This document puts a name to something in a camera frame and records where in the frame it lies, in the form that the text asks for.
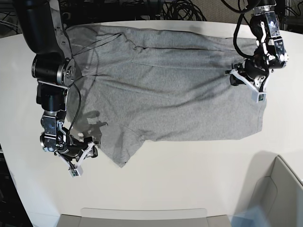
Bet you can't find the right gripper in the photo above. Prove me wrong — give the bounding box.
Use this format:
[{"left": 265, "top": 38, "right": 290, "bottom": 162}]
[{"left": 55, "top": 137, "right": 99, "bottom": 168}]

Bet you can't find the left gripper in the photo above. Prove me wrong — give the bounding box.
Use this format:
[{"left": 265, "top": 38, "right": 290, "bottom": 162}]
[{"left": 226, "top": 59, "right": 269, "bottom": 92}]

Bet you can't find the grey T-shirt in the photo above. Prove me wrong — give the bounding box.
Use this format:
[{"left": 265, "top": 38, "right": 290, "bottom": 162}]
[{"left": 67, "top": 25, "right": 266, "bottom": 167}]

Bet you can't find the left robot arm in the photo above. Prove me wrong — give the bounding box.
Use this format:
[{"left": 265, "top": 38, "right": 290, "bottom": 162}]
[{"left": 222, "top": 0, "right": 288, "bottom": 92}]

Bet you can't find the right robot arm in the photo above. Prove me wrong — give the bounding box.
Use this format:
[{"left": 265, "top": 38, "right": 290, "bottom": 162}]
[{"left": 13, "top": 0, "right": 98, "bottom": 177}]

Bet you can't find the grey bin at bottom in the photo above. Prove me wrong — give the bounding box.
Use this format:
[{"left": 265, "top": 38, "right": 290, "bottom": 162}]
[{"left": 57, "top": 208, "right": 231, "bottom": 227}]

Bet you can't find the grey bin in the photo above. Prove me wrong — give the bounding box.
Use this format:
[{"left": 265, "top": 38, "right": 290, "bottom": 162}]
[
  {"left": 57, "top": 208, "right": 231, "bottom": 227},
  {"left": 248, "top": 156, "right": 303, "bottom": 227}
]

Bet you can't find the grey bin at right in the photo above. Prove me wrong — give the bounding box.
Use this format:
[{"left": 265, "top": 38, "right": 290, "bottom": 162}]
[{"left": 248, "top": 156, "right": 303, "bottom": 227}]

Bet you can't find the blue translucent object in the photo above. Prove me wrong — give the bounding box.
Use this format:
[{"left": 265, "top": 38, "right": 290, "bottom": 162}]
[{"left": 229, "top": 206, "right": 268, "bottom": 227}]

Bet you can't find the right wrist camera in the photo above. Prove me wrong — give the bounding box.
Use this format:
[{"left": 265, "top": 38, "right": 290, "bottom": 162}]
[{"left": 68, "top": 166, "right": 83, "bottom": 177}]

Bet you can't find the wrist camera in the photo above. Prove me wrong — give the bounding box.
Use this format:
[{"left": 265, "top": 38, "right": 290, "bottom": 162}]
[
  {"left": 251, "top": 91, "right": 267, "bottom": 103},
  {"left": 68, "top": 166, "right": 83, "bottom": 177}
]

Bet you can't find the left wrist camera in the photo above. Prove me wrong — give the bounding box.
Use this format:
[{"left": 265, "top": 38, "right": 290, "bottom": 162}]
[{"left": 251, "top": 91, "right": 267, "bottom": 103}]

